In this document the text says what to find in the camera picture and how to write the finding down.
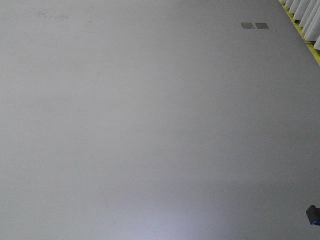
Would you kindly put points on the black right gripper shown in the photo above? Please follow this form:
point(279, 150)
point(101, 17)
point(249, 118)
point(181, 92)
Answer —
point(313, 215)

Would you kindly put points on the yellow black floor tape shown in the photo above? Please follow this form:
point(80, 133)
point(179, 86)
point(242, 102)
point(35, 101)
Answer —
point(303, 32)

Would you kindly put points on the white ribbed curtain panel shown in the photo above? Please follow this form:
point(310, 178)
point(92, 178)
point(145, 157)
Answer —
point(306, 17)

